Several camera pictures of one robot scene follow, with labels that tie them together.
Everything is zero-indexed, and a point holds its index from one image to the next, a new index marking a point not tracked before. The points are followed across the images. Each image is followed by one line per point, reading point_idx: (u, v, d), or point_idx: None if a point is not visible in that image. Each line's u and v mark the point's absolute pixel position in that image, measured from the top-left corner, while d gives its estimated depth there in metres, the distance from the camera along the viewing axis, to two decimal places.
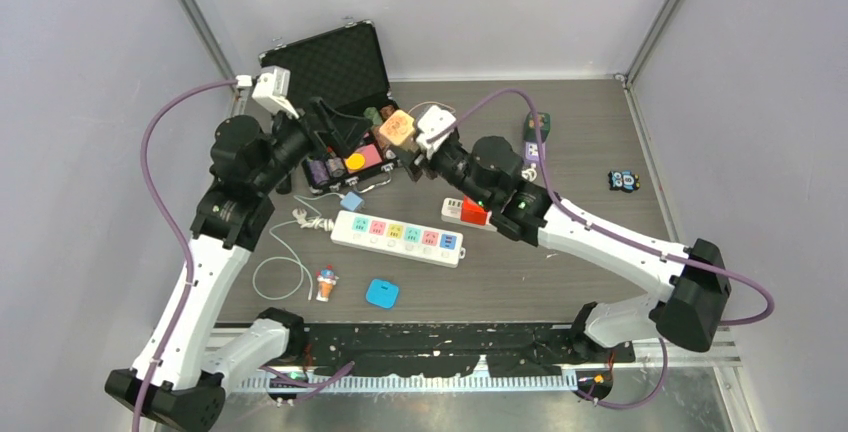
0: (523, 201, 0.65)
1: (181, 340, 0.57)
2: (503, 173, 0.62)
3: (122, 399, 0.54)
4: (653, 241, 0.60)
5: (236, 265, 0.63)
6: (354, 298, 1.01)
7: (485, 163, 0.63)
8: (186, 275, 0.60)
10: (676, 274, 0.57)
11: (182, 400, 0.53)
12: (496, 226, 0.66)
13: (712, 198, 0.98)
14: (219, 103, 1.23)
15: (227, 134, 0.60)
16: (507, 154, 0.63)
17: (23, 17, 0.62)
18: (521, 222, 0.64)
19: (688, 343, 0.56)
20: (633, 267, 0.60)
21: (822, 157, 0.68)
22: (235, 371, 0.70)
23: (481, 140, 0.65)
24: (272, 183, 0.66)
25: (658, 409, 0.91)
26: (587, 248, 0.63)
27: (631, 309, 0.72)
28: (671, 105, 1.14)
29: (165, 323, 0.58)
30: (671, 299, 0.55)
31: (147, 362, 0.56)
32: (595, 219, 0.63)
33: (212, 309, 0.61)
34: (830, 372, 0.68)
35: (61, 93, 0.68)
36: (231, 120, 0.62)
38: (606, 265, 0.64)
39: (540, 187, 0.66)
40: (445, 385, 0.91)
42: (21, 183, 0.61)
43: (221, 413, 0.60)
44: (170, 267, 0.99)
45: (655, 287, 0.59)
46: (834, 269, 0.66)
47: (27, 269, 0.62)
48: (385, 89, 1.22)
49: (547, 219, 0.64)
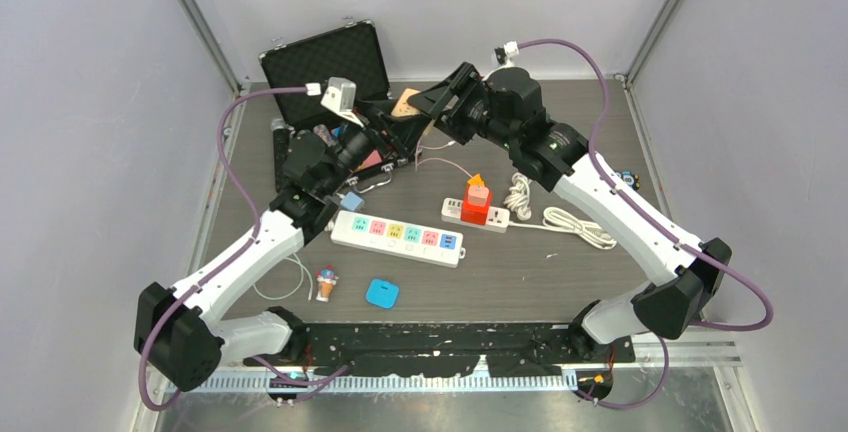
0: (553, 142, 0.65)
1: (225, 280, 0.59)
2: (513, 96, 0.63)
3: (145, 314, 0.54)
4: (671, 226, 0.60)
5: (289, 248, 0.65)
6: (354, 298, 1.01)
7: (496, 88, 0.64)
8: (251, 231, 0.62)
10: (684, 264, 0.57)
11: (198, 334, 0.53)
12: (520, 167, 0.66)
13: (712, 198, 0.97)
14: (219, 103, 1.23)
15: (298, 153, 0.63)
16: (521, 81, 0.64)
17: (24, 18, 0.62)
18: (543, 159, 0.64)
19: (658, 326, 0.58)
20: (643, 244, 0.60)
21: (822, 157, 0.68)
22: (235, 343, 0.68)
23: (500, 70, 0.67)
24: (339, 182, 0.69)
25: (658, 410, 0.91)
26: (604, 209, 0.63)
27: (621, 300, 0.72)
28: (671, 105, 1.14)
29: (218, 260, 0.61)
30: (669, 286, 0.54)
31: (188, 286, 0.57)
32: (623, 186, 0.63)
33: (258, 269, 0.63)
34: (830, 373, 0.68)
35: (63, 95, 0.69)
36: (303, 138, 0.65)
38: (616, 234, 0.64)
39: (573, 133, 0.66)
40: (445, 384, 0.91)
42: (22, 182, 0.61)
43: (206, 377, 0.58)
44: (168, 267, 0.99)
45: (657, 270, 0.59)
46: (833, 268, 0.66)
47: (29, 269, 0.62)
48: (385, 89, 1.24)
49: (575, 169, 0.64)
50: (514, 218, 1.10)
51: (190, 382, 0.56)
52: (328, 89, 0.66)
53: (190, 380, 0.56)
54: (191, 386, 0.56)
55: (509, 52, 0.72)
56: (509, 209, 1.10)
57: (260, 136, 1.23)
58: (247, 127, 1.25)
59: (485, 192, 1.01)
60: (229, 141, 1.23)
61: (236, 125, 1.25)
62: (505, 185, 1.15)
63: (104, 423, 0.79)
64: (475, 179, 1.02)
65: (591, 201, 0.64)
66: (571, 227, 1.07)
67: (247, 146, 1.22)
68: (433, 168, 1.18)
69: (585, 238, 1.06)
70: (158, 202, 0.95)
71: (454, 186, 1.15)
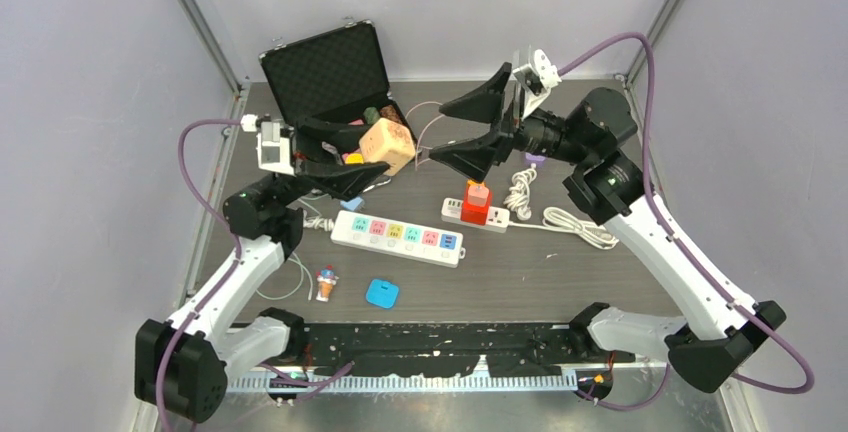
0: (614, 177, 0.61)
1: (220, 301, 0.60)
2: (607, 134, 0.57)
3: (146, 353, 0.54)
4: (726, 283, 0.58)
5: (272, 264, 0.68)
6: (353, 299, 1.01)
7: (594, 117, 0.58)
8: (234, 253, 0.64)
10: (736, 326, 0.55)
11: (206, 357, 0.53)
12: (570, 191, 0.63)
13: (713, 198, 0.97)
14: (220, 103, 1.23)
15: (234, 218, 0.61)
16: (623, 117, 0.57)
17: (23, 17, 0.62)
18: (599, 194, 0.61)
19: (695, 376, 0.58)
20: (694, 298, 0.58)
21: (822, 156, 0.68)
22: (238, 360, 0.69)
23: (598, 90, 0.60)
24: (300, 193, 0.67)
25: (659, 410, 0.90)
26: (656, 256, 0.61)
27: (648, 326, 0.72)
28: (672, 104, 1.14)
29: (207, 287, 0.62)
30: (716, 344, 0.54)
31: (184, 314, 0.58)
32: (680, 234, 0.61)
33: (249, 287, 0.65)
34: (831, 372, 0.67)
35: (64, 94, 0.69)
36: (229, 201, 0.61)
38: (662, 279, 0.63)
39: (635, 168, 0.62)
40: (445, 384, 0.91)
42: (23, 182, 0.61)
43: (218, 405, 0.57)
44: (167, 267, 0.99)
45: (703, 326, 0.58)
46: (835, 267, 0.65)
47: (29, 268, 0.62)
48: (385, 90, 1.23)
49: (632, 210, 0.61)
50: (515, 218, 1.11)
51: (204, 411, 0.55)
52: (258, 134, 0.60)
53: (204, 411, 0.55)
54: (206, 416, 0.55)
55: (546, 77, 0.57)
56: (509, 209, 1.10)
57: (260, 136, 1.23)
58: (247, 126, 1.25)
59: (485, 192, 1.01)
60: (229, 141, 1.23)
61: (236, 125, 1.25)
62: (505, 185, 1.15)
63: (104, 423, 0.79)
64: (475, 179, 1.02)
65: (647, 246, 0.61)
66: (571, 227, 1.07)
67: (246, 146, 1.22)
68: (433, 168, 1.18)
69: (586, 238, 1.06)
70: (157, 201, 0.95)
71: (453, 185, 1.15)
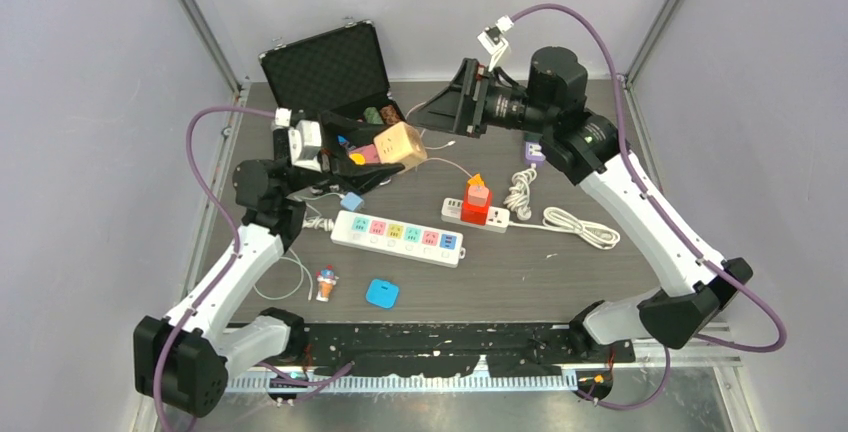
0: (589, 134, 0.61)
1: (218, 298, 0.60)
2: (558, 80, 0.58)
3: (145, 350, 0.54)
4: (697, 240, 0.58)
5: (272, 258, 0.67)
6: (353, 298, 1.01)
7: (542, 67, 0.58)
8: (232, 248, 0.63)
10: (703, 282, 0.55)
11: (204, 354, 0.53)
12: (547, 154, 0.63)
13: (713, 198, 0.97)
14: (219, 103, 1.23)
15: (243, 185, 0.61)
16: (571, 65, 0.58)
17: (23, 19, 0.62)
18: (575, 151, 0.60)
19: (663, 333, 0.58)
20: (664, 255, 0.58)
21: (822, 157, 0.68)
22: (238, 357, 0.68)
23: (546, 48, 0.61)
24: (302, 184, 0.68)
25: (659, 410, 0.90)
26: (629, 212, 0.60)
27: (626, 303, 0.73)
28: (672, 104, 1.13)
29: (206, 282, 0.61)
30: (685, 299, 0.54)
31: (182, 311, 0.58)
32: (654, 191, 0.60)
33: (247, 281, 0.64)
34: (831, 373, 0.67)
35: (64, 95, 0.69)
36: (242, 166, 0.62)
38: (634, 236, 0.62)
39: (610, 126, 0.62)
40: (445, 384, 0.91)
42: (23, 183, 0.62)
43: (219, 399, 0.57)
44: (167, 267, 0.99)
45: (672, 280, 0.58)
46: (835, 268, 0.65)
47: (29, 269, 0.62)
48: (385, 89, 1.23)
49: (607, 167, 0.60)
50: (514, 218, 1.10)
51: (205, 406, 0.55)
52: (296, 127, 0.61)
53: (205, 405, 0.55)
54: (207, 411, 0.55)
55: (504, 29, 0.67)
56: (509, 209, 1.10)
57: (260, 136, 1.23)
58: (247, 126, 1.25)
59: (485, 192, 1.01)
60: (229, 141, 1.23)
61: (236, 125, 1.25)
62: (505, 185, 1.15)
63: (104, 423, 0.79)
64: (475, 179, 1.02)
65: (619, 202, 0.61)
66: (571, 227, 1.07)
67: (246, 145, 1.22)
68: (433, 168, 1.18)
69: (586, 238, 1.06)
70: (157, 202, 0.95)
71: (453, 185, 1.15)
